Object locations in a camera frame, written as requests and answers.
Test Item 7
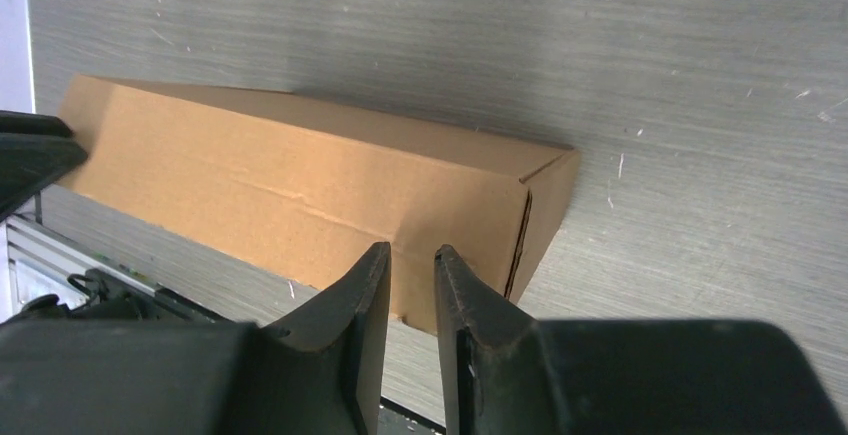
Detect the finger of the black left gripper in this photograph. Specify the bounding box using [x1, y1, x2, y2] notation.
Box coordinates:
[1, 110, 88, 220]

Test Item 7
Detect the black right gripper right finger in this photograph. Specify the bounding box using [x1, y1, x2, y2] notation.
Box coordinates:
[434, 245, 847, 434]

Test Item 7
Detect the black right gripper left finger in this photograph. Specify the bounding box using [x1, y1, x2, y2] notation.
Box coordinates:
[0, 241, 393, 435]

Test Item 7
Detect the brown cardboard box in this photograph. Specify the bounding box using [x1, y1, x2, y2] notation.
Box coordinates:
[58, 75, 580, 333]

